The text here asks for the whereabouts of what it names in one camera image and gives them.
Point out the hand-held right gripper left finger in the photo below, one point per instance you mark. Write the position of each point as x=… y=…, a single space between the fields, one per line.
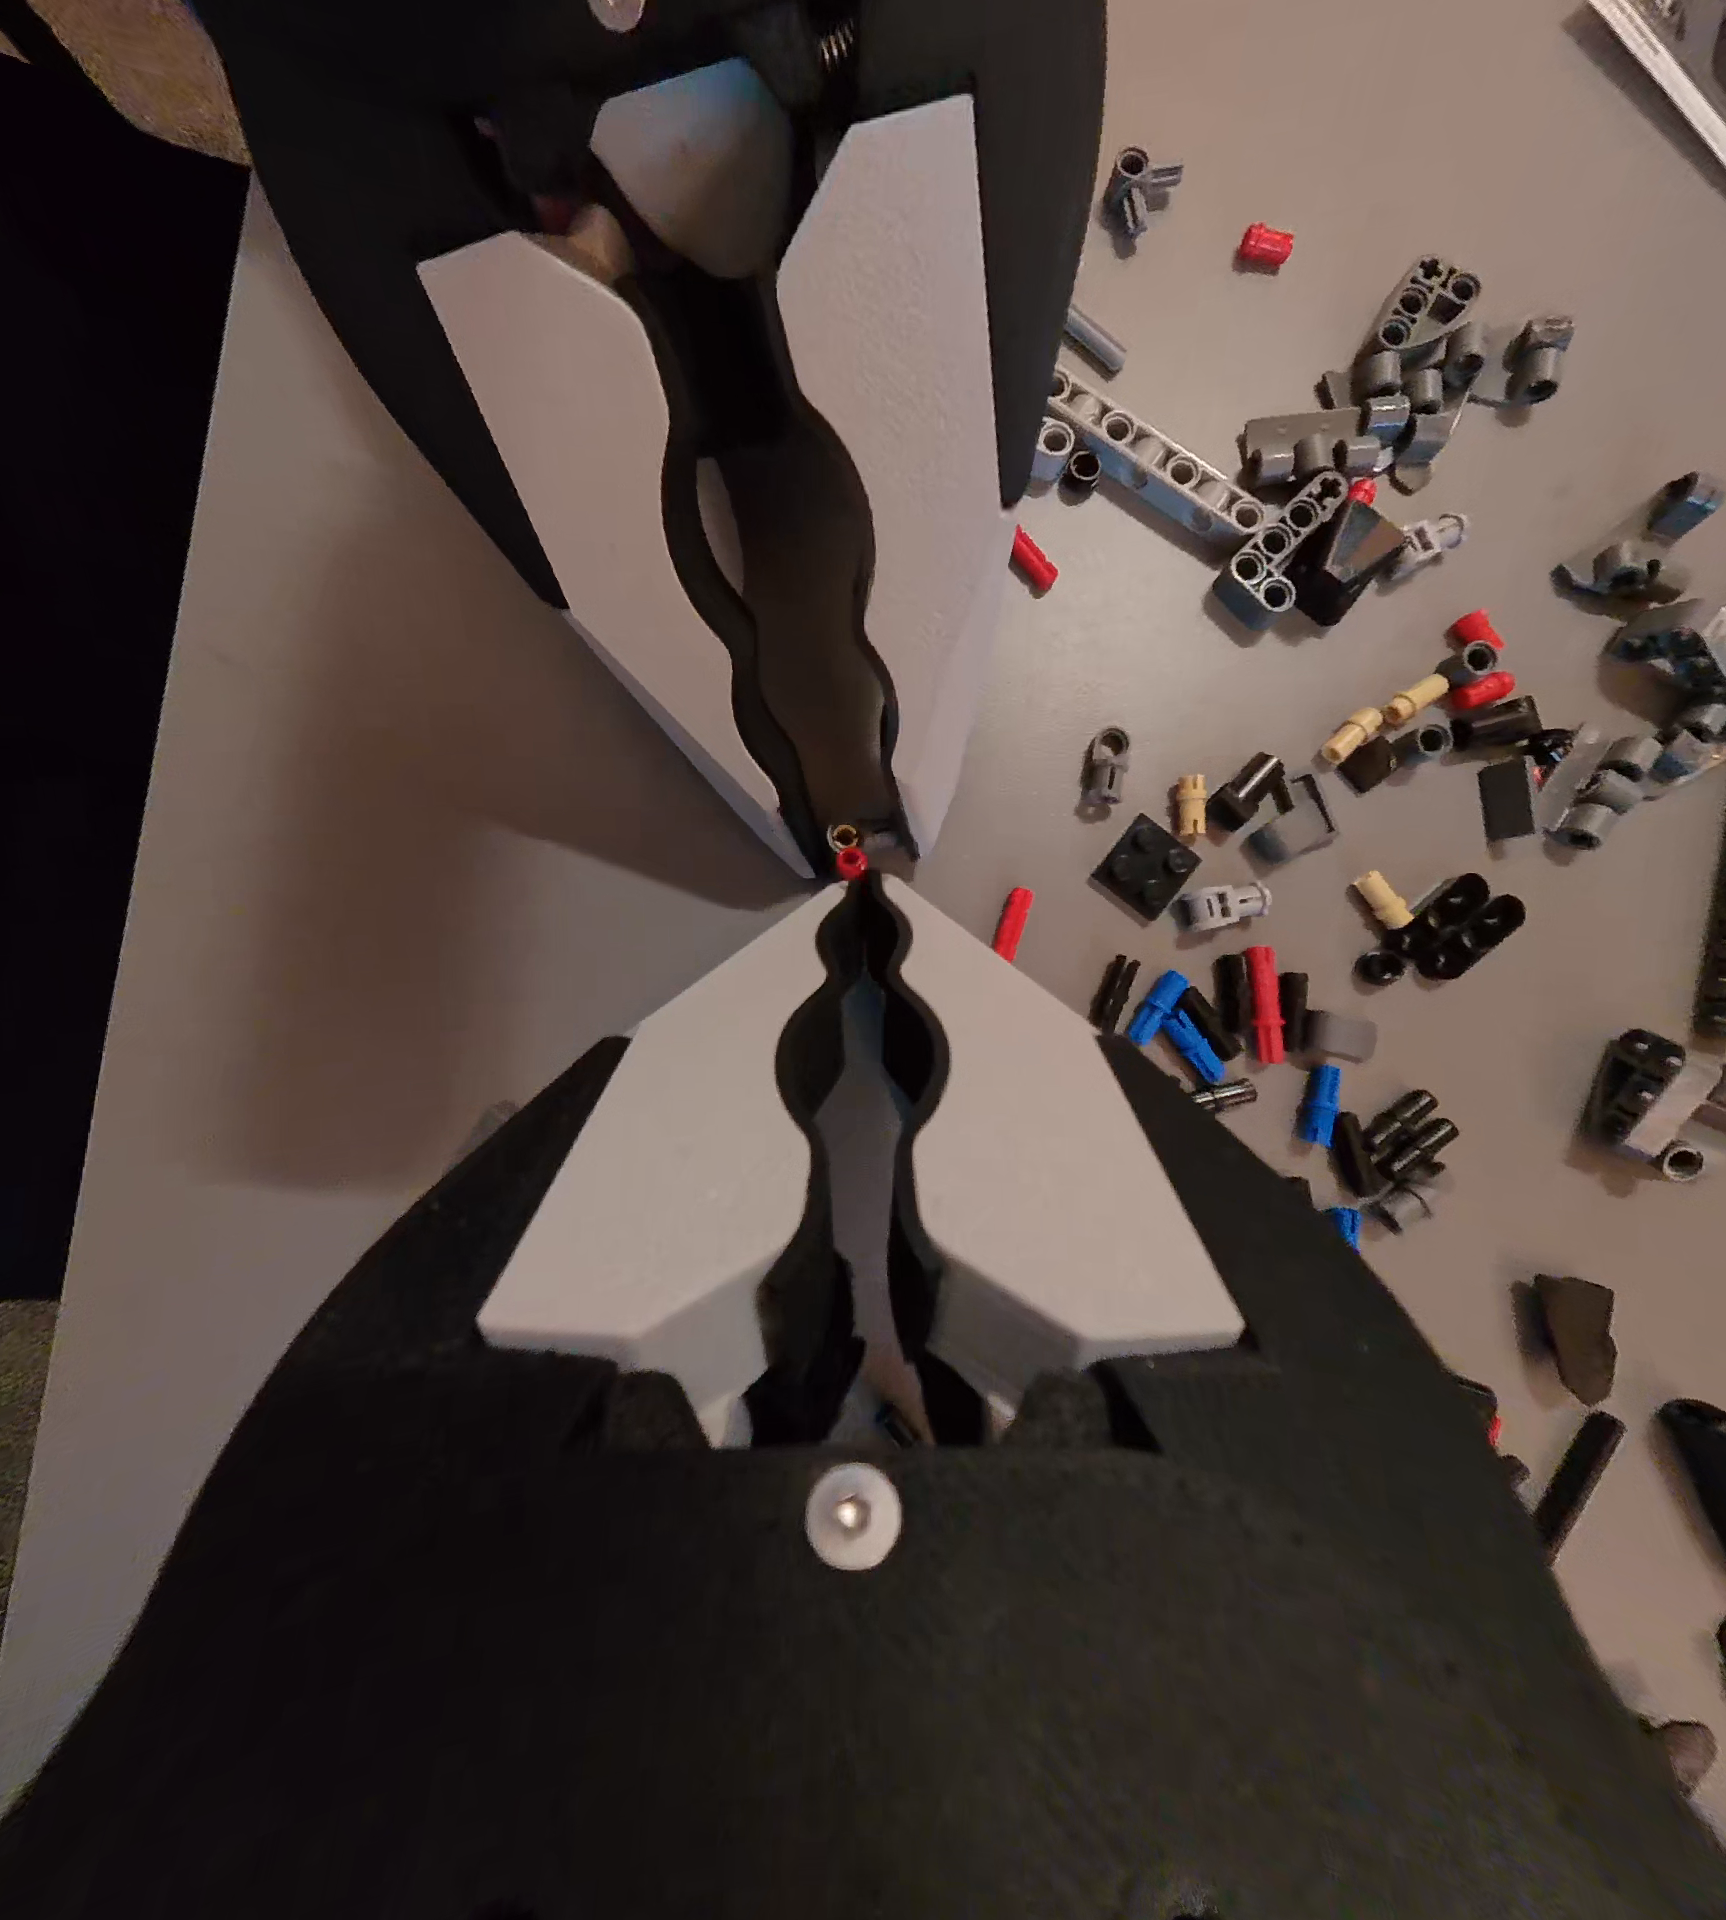
x=652 y=1200

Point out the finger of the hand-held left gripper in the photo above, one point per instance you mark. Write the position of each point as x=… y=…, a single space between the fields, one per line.
x=548 y=421
x=909 y=375

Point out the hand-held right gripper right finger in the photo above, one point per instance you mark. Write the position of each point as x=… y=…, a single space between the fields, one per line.
x=1073 y=1200

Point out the light grey lego axle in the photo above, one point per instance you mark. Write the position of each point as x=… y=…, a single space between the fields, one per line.
x=1099 y=340

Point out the black lego bush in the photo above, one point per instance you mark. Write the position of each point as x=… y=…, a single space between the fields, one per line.
x=1080 y=470

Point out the long light grey lego beam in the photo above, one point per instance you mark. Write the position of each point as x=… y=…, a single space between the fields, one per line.
x=1179 y=465

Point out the dark grey lego connector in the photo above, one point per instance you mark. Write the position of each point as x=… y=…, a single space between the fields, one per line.
x=1141 y=189
x=1103 y=764

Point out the light grey lego pin connector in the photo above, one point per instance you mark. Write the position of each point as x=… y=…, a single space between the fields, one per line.
x=1436 y=533
x=1223 y=908

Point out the black square lego plate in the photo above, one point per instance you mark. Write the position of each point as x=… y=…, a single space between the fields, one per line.
x=1149 y=870

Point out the red lego bush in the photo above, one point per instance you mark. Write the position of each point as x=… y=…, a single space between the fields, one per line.
x=1265 y=245

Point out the dark grey angled lego beam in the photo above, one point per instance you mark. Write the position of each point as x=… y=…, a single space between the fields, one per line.
x=1276 y=555

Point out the dark grey hollow lego brick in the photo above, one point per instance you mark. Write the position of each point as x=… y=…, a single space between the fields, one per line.
x=1276 y=841

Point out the black lego connector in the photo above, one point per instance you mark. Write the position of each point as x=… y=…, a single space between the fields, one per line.
x=1251 y=782

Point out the short black lego beam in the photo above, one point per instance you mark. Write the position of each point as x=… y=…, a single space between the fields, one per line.
x=1463 y=923

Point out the black lego wedge piece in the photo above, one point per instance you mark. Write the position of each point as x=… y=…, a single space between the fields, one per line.
x=1351 y=562

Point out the long tan lego axle pin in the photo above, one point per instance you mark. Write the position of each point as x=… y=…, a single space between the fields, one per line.
x=1381 y=717

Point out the black lego axle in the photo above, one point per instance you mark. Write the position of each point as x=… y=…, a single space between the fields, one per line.
x=1581 y=1485

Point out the small mixed lego connector cluster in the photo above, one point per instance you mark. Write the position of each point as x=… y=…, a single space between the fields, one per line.
x=1475 y=627

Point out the cluster of grey lego brackets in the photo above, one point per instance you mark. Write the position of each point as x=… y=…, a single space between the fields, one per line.
x=1688 y=644

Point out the cluster of dark grey connectors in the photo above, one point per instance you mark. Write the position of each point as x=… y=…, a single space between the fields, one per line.
x=1298 y=443

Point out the grey and black lego bracket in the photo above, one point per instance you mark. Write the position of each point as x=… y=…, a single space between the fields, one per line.
x=1628 y=1088

